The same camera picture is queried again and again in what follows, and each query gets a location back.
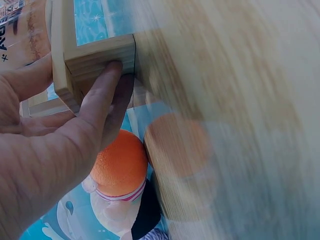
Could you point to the person's left hand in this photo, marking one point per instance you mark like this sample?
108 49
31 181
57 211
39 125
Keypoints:
37 155

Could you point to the light wooden box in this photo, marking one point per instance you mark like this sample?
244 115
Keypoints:
97 53

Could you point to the orange and white plush toy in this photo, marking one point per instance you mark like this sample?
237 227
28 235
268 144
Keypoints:
120 160

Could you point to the brown printed packet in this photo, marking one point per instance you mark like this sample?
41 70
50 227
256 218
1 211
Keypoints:
20 32

